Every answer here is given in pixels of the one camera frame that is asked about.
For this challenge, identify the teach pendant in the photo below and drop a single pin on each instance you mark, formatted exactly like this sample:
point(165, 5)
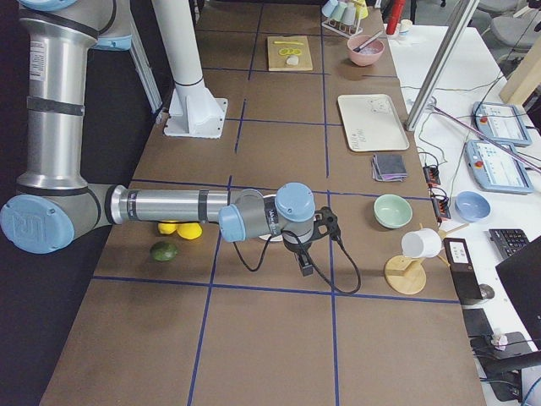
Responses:
point(495, 170)
point(501, 122)

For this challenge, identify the blue bowl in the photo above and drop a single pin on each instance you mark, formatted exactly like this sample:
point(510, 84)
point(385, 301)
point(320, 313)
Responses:
point(471, 206)

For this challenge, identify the white cup rack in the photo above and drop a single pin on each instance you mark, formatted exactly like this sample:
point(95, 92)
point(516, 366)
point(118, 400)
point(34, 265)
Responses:
point(344, 17)

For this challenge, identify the wooden mug stand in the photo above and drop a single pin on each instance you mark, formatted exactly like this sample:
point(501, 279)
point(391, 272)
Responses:
point(406, 275)

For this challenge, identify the black laptop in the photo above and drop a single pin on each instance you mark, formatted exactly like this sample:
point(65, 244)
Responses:
point(519, 275)

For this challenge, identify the yellow plastic knife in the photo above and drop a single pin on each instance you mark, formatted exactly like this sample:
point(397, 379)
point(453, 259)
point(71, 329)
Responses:
point(295, 43)

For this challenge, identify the pink bowl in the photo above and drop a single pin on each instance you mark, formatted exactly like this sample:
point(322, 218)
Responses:
point(366, 56)

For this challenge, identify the white mug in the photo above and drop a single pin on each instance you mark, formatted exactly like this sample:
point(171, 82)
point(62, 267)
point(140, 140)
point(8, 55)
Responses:
point(424, 243)

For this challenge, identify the black box white label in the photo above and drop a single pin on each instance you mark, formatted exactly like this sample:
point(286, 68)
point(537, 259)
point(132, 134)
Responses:
point(462, 272)

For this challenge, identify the black keyboard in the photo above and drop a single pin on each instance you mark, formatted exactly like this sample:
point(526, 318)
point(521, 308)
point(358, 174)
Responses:
point(508, 240)

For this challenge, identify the red bottle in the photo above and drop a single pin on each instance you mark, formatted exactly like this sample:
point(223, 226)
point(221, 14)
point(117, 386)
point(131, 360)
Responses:
point(395, 15)

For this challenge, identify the aluminium frame post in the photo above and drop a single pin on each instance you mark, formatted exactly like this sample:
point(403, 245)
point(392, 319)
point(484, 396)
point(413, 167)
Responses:
point(460, 18)

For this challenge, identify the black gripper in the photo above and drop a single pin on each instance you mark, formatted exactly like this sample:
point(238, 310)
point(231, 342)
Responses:
point(294, 246)

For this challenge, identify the yellow lemon near lime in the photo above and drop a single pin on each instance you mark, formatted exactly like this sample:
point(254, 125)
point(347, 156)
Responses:
point(189, 230)

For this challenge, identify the clear ice cubes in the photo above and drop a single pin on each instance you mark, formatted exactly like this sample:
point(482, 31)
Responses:
point(372, 49)

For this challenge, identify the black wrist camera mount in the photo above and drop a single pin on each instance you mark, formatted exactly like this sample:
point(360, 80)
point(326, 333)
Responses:
point(326, 225)

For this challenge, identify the wooden cutting board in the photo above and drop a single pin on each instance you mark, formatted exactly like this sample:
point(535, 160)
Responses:
point(277, 62)

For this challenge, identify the small paper cup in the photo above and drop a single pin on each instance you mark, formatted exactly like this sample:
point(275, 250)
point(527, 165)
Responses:
point(405, 27)

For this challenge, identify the green lime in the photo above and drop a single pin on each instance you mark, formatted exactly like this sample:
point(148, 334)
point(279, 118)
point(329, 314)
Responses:
point(163, 251)

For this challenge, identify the green bowl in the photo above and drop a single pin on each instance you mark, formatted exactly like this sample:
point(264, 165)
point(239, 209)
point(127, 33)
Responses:
point(392, 211)

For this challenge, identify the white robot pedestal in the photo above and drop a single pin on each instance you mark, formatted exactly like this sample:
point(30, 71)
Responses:
point(193, 111)

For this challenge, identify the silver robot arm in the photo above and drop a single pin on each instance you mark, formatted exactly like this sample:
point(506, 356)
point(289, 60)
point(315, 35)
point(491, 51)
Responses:
point(54, 205)

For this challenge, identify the near teach pendant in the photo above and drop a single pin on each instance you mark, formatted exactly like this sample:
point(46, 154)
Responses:
point(495, 170)

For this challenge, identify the cream round plate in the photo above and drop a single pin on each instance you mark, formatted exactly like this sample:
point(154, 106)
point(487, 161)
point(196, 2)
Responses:
point(271, 238)

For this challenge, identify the grey folded cloth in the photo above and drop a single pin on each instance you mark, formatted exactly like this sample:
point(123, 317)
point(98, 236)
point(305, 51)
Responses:
point(388, 168)

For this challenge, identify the far teach pendant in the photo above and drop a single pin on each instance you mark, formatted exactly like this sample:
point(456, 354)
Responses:
point(501, 122)

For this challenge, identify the yellow lemon far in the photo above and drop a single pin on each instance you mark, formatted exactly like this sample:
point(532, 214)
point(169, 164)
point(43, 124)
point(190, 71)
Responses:
point(167, 228)

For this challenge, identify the cream bear tray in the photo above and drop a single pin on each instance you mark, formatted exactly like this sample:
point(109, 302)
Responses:
point(371, 123)

